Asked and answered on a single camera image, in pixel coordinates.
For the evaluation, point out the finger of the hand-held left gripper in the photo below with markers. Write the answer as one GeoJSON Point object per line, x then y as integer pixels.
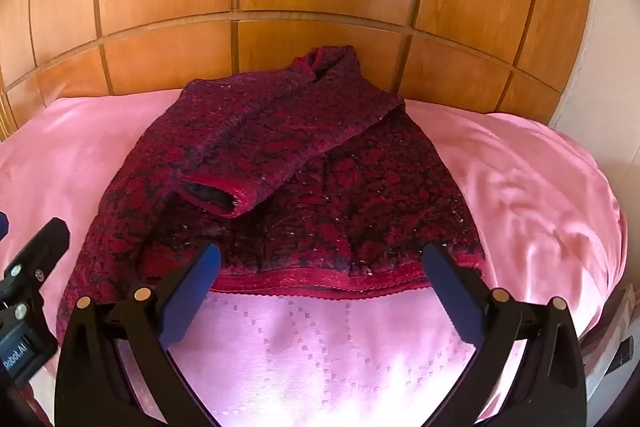
{"type": "Point", "coordinates": [2, 225]}
{"type": "Point", "coordinates": [42, 252]}

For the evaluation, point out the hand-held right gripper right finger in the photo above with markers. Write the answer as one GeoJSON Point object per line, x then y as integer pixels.
{"type": "Point", "coordinates": [450, 292]}

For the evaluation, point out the red black knit sweater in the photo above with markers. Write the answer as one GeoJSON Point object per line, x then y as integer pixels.
{"type": "Point", "coordinates": [310, 157]}

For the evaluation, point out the beige bed frame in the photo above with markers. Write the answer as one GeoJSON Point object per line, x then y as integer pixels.
{"type": "Point", "coordinates": [602, 347]}

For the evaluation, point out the pink bedspread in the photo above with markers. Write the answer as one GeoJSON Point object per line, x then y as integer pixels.
{"type": "Point", "coordinates": [320, 357]}

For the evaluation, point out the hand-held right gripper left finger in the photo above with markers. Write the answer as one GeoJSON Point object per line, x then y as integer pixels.
{"type": "Point", "coordinates": [190, 292]}

